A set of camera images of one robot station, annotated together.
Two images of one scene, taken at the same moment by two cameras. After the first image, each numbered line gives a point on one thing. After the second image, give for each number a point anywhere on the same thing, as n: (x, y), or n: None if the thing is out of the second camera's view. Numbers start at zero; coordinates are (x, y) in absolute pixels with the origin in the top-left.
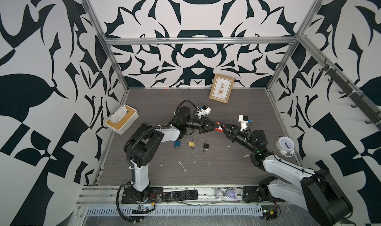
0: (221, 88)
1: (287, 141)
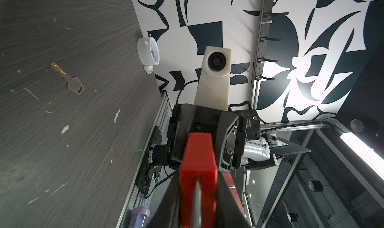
0: None
1: (148, 53)
